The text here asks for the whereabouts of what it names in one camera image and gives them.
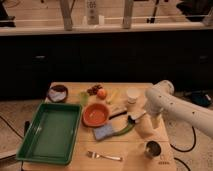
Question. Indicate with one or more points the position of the orange bowl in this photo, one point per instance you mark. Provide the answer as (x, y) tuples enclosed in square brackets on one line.
[(95, 115)]

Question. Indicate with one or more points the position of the white-handled black dish brush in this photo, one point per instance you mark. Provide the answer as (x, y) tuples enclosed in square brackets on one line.
[(134, 117)]

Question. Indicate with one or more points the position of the right wooden post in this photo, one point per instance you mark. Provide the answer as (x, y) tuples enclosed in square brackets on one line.
[(127, 16)]

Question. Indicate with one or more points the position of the white plastic cup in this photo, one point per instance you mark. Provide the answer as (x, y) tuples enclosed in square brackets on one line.
[(132, 95)]

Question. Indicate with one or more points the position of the silver fork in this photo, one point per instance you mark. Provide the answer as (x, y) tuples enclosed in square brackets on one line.
[(95, 155)]

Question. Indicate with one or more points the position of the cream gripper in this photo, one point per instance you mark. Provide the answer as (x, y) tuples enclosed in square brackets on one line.
[(148, 125)]

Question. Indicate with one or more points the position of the yellow banana toy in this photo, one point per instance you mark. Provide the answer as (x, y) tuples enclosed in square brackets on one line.
[(112, 97)]

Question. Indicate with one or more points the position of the green plastic tray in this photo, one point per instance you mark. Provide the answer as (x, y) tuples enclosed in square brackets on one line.
[(51, 135)]

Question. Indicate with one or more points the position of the light green toy vegetable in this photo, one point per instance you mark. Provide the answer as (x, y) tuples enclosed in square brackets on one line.
[(83, 98)]

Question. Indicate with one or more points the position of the blue sponge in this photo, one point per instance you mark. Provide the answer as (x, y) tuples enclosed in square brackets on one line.
[(103, 132)]

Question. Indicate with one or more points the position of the dark red grapes bunch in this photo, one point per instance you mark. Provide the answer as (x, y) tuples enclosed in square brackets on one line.
[(94, 89)]

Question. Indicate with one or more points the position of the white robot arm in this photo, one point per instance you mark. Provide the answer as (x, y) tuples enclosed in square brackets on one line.
[(160, 97)]

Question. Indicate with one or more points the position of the orange fruit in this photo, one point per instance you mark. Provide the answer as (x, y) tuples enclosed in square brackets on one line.
[(102, 93)]

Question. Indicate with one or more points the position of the metal cup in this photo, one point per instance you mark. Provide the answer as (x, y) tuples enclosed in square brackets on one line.
[(152, 149)]

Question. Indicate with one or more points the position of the dark bowl with white cloth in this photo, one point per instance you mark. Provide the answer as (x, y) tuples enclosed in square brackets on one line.
[(57, 93)]

